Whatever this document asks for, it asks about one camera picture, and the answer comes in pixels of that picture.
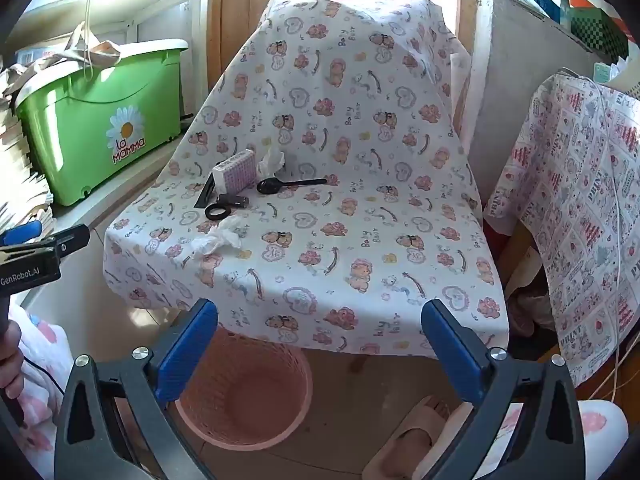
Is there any black plastic spoon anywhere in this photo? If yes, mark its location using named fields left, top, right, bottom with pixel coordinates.
left=256, top=177, right=328, bottom=196

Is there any white board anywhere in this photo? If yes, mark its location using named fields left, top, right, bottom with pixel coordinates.
left=462, top=0, right=616, bottom=211

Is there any pink slipper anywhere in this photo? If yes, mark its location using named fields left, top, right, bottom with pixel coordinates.
left=361, top=395, right=453, bottom=480

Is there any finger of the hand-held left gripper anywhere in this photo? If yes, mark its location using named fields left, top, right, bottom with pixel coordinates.
left=0, top=219, right=44, bottom=248
left=0, top=224, right=91, bottom=264

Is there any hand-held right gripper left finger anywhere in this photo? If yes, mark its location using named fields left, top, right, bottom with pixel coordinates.
left=54, top=298, right=219, bottom=480

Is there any person's right pajama leg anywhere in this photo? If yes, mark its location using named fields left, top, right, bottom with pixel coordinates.
left=415, top=400, right=630, bottom=480

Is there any white cable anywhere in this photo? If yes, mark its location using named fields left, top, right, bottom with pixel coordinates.
left=575, top=72, right=632, bottom=361

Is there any white tissue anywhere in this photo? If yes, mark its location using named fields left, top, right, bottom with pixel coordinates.
left=256, top=147, right=286, bottom=179
left=192, top=215, right=246, bottom=256

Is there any person's left hand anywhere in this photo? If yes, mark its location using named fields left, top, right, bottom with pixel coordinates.
left=0, top=320, right=25, bottom=413

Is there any person's pajama leg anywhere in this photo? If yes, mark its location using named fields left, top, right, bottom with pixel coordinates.
left=415, top=400, right=630, bottom=480
left=0, top=305, right=71, bottom=480

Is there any green plastic box daisy print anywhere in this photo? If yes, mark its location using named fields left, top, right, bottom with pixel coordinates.
left=14, top=39, right=190, bottom=207

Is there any pink checked tissue pack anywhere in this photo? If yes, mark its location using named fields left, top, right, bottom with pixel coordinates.
left=212, top=150, right=257, bottom=195

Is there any colourful checked cloth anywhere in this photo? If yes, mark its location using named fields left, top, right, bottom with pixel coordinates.
left=500, top=0, right=636, bottom=61

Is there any bear printed cloth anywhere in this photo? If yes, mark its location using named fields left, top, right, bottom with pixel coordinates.
left=102, top=0, right=511, bottom=360

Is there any beige canvas bag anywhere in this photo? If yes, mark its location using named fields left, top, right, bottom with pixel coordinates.
left=0, top=22, right=128, bottom=111

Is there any pink plastic wastebasket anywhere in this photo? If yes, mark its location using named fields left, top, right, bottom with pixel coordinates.
left=175, top=327, right=313, bottom=452

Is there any pink printed cloth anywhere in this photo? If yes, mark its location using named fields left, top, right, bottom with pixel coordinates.
left=482, top=72, right=640, bottom=388

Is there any white shelf unit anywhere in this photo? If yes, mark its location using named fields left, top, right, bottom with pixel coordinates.
left=10, top=0, right=211, bottom=121

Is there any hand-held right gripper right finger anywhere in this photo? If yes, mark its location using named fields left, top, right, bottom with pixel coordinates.
left=421, top=298, right=587, bottom=480

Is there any person's left pajama leg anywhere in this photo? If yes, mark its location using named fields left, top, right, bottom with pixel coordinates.
left=0, top=305, right=71, bottom=480

